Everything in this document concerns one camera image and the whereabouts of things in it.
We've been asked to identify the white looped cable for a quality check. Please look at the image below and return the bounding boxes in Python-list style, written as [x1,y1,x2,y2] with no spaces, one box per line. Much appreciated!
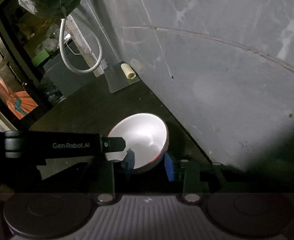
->
[59,17,104,74]

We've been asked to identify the dark grey cabinet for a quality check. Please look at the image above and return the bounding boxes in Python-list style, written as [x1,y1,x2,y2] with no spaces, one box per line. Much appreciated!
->
[44,41,95,97]

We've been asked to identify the green box on shelf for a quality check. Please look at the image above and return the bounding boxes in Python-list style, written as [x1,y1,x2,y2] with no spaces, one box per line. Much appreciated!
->
[32,49,49,67]

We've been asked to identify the painting of woman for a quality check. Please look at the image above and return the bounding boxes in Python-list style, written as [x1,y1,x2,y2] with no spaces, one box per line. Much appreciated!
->
[0,54,38,120]

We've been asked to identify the metal spatula with handle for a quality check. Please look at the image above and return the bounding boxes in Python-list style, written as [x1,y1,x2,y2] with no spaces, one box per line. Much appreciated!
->
[100,59,140,94]

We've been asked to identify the red and white bowl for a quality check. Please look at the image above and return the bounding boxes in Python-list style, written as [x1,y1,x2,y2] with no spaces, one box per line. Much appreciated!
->
[106,113,169,173]

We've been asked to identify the small cream cylinder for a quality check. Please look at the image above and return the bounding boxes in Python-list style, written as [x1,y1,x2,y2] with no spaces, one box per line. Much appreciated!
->
[120,63,136,80]

